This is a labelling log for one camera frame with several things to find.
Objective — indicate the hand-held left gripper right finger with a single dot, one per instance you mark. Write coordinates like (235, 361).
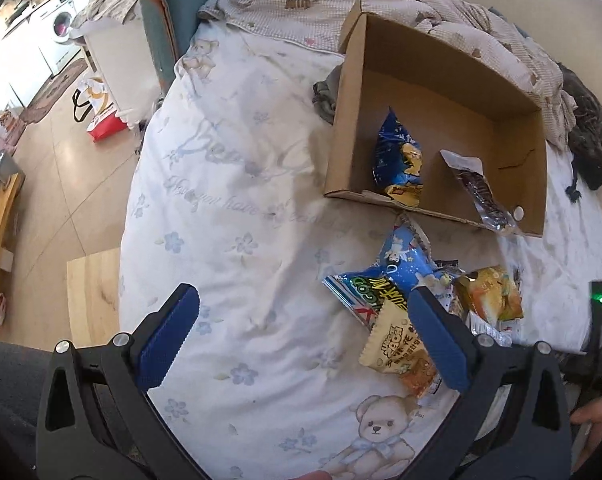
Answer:
(438, 340)

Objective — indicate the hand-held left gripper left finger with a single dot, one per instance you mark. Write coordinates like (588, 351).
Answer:
(168, 340)

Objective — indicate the beige snack packet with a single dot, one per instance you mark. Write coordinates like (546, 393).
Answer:
(391, 345)

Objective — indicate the orange snack packet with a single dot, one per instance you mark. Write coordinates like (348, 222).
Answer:
(491, 295)

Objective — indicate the brown cardboard box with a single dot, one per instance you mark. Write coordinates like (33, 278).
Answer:
(456, 125)

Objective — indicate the person's right hand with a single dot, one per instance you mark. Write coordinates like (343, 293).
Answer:
(591, 414)

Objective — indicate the clear wrapped snack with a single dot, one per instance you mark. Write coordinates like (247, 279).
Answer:
(491, 332)

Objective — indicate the blue green-lettered snack packet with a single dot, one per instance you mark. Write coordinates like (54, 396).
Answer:
(366, 295)

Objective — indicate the light blue snack packet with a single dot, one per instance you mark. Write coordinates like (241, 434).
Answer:
(406, 260)

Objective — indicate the light wooden board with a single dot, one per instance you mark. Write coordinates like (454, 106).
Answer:
(93, 295)

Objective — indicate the white floral duvet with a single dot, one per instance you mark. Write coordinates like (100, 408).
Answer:
(231, 210)

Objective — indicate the clear dark sausage packet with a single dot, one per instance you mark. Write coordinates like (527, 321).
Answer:
(481, 190)

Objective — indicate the person's leg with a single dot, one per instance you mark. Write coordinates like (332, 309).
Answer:
(11, 400)

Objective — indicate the dark blue snack packet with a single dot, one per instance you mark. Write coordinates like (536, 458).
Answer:
(396, 150)

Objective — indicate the dark patterned cloth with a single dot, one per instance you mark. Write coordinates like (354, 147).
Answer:
(588, 130)

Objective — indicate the red and white bag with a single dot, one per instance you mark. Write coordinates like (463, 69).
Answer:
(101, 115)

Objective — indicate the grey cloth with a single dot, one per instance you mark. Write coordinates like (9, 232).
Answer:
(326, 95)

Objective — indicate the patterned rug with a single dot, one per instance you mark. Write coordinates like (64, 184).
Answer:
(51, 92)

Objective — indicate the white storage cabinet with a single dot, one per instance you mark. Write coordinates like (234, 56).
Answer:
(126, 65)

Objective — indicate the white washing machine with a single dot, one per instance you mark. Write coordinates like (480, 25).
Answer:
(61, 22)

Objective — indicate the teal cushion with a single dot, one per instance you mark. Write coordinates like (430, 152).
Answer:
(191, 0)

